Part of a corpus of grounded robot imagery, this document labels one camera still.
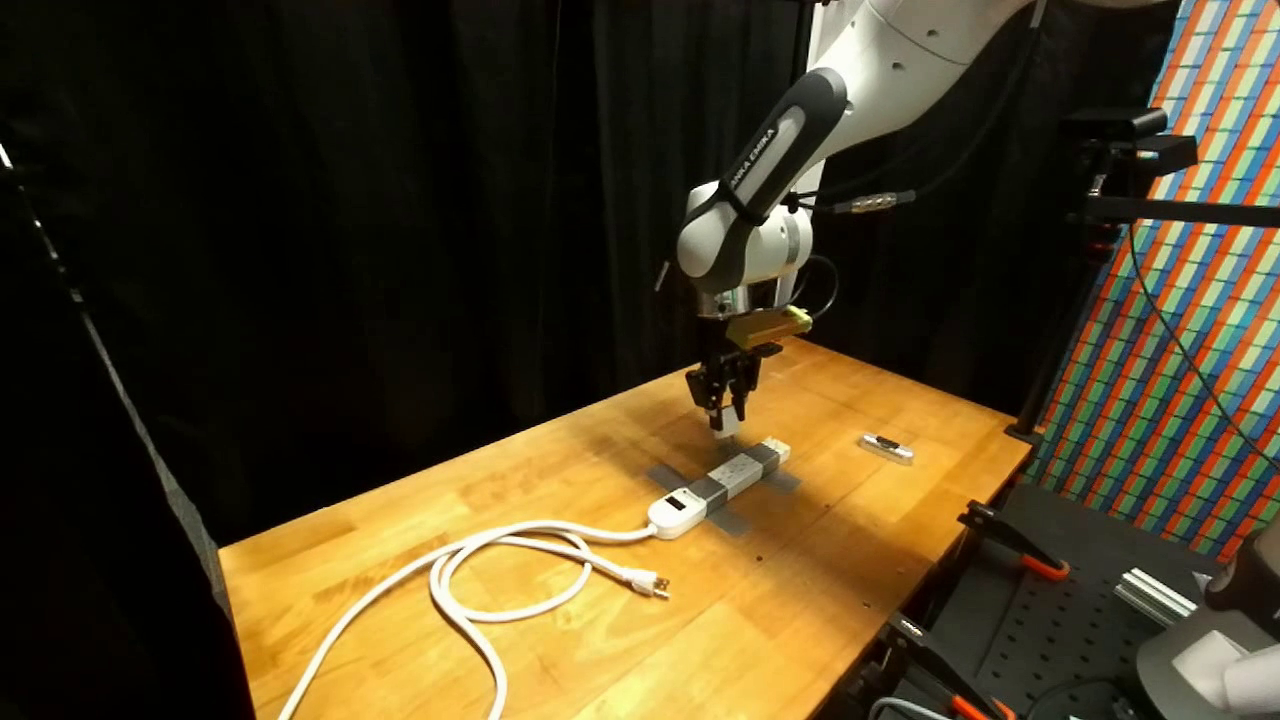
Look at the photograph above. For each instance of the black breadboard side table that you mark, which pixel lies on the black breadboard side table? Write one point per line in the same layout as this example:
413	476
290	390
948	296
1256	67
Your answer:
1092	626

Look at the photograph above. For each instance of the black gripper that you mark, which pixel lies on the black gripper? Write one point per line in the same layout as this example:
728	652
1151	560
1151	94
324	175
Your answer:
728	344

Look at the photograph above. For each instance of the yellow-taped wrist camera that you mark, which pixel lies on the yellow-taped wrist camera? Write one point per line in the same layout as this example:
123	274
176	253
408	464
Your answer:
784	325

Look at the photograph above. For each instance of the black camera on boom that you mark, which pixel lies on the black camera on boom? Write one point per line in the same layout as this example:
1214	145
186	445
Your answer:
1135	145

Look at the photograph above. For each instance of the black curtain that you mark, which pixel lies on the black curtain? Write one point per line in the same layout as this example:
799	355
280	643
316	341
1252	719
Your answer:
402	203

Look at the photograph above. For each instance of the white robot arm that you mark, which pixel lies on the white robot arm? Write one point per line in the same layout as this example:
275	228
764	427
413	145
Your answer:
866	81

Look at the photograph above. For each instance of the silver aluminium rail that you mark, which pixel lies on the silver aluminium rail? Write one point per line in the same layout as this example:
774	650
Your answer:
1154	592

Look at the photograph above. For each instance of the colourful checkered board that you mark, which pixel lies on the colourful checkered board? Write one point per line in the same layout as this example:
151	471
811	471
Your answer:
1187	295

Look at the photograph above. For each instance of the white charger head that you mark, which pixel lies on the white charger head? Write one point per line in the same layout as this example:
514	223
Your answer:
727	417

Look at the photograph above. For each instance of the white power strip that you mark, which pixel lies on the white power strip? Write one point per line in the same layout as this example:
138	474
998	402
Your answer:
707	495

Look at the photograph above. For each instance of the orange black clamp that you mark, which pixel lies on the orange black clamp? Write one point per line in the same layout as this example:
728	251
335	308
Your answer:
1021	544
955	675

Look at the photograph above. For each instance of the small dark object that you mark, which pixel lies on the small dark object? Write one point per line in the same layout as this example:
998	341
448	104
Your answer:
884	445

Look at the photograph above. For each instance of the grey tripod head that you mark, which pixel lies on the grey tripod head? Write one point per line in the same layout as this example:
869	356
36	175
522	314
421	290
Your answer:
1214	652

